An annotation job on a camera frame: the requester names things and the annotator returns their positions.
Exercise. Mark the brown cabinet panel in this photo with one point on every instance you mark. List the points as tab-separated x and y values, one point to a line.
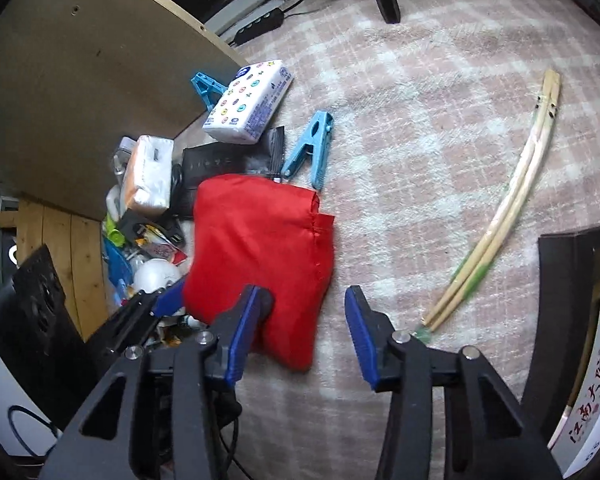
80	85

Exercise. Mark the black foil packet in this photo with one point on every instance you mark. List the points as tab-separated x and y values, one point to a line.
220	162

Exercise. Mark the red white coffee sachet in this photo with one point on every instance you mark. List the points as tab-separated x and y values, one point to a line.
162	251

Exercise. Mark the white plastic bottle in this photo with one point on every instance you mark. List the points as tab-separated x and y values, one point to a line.
114	205

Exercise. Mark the white round object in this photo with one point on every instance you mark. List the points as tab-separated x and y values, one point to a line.
155	275

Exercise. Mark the orange white tissue pack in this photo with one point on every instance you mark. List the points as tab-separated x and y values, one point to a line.
147	180

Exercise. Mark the checked cloth covered desktop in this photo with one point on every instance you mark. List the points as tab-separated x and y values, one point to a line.
430	110

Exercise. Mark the white printed carton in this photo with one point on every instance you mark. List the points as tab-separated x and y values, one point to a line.
595	360

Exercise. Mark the red fabric pouch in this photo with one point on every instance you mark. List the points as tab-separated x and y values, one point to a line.
260	240

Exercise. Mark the white dotted tissue pack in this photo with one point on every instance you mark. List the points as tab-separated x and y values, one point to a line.
250	100

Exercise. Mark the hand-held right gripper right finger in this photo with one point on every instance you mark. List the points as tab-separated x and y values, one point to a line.
360	345

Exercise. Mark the black plastic item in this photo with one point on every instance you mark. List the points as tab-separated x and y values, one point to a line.
135	225

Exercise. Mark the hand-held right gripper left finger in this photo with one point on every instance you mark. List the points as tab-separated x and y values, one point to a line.
240	340

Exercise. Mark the black power strip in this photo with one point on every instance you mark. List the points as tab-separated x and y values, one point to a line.
257	25

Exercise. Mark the blue plastic clothespin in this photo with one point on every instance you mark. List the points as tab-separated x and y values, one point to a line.
320	125
202	87

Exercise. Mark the black storage box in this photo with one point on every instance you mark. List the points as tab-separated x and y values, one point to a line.
560	280

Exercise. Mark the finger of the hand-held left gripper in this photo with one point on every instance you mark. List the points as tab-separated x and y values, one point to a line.
172	296

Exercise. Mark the wooden plank board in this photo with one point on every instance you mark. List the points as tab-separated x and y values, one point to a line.
75	260

